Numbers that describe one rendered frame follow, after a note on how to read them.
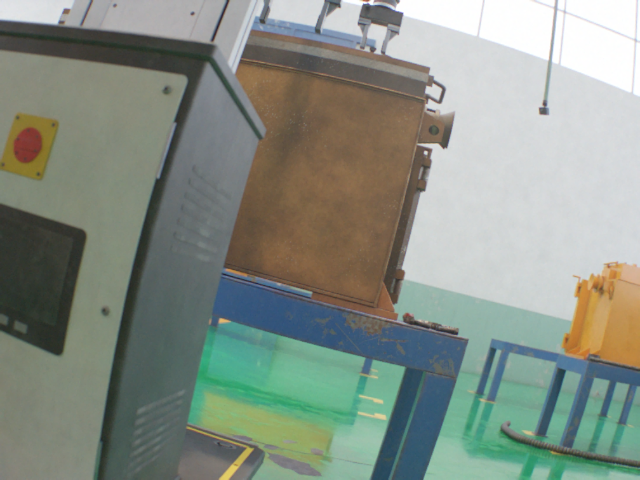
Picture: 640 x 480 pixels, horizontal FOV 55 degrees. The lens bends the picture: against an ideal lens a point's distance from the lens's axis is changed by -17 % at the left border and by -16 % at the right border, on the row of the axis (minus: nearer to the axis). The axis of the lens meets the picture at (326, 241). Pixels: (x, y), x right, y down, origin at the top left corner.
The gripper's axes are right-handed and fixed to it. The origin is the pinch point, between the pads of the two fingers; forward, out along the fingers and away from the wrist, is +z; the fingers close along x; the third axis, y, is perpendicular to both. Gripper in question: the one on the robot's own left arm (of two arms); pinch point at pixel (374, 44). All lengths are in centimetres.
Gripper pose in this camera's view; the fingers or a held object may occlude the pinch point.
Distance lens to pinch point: 210.6
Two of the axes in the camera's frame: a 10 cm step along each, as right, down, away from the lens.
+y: -0.6, -0.9, -9.9
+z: -2.6, 9.6, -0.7
